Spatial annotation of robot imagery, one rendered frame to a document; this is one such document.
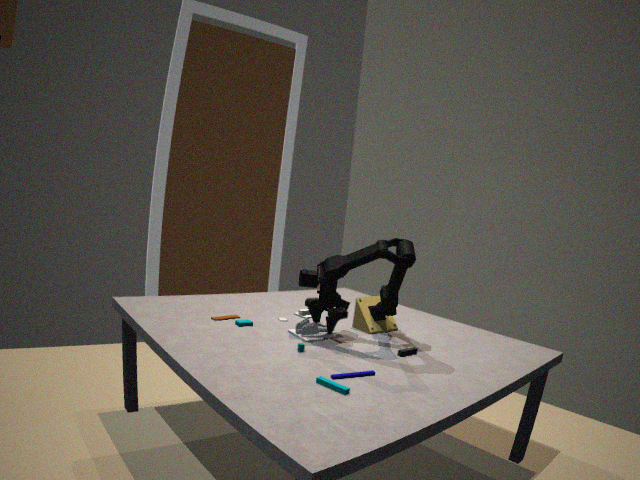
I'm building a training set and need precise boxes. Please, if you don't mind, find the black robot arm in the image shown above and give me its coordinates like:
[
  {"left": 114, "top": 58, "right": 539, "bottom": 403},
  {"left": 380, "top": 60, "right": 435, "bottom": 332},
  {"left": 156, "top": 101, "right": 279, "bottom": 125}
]
[{"left": 299, "top": 238, "right": 416, "bottom": 321}]

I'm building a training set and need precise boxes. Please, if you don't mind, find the teal rectangular bar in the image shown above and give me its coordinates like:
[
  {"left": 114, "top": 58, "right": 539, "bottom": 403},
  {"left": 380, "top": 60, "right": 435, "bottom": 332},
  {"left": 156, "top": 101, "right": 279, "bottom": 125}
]
[{"left": 316, "top": 377, "right": 350, "bottom": 395}]

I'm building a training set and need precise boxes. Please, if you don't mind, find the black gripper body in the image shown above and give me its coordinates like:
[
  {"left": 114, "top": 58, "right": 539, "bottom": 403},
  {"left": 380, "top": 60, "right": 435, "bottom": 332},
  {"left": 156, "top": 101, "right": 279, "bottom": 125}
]
[{"left": 305, "top": 288, "right": 349, "bottom": 319}]

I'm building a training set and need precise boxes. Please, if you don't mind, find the orange flat bar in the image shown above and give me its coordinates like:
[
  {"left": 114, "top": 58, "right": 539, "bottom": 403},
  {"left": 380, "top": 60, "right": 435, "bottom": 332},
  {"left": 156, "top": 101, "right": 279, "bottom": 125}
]
[{"left": 212, "top": 315, "right": 240, "bottom": 321}]

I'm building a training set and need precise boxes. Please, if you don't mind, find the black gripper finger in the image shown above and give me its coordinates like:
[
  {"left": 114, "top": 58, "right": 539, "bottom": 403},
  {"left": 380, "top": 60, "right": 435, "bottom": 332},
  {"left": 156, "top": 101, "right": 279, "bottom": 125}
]
[
  {"left": 326, "top": 316, "right": 342, "bottom": 335},
  {"left": 307, "top": 307, "right": 324, "bottom": 323}
]

